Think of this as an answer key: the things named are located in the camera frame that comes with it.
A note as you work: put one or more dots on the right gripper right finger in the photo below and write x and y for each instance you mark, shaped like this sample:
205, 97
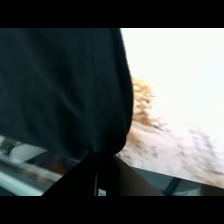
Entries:
116, 180

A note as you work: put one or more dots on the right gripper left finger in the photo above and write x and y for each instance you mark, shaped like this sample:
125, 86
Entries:
81, 180

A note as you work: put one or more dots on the silver frame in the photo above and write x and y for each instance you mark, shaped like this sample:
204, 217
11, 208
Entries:
20, 185

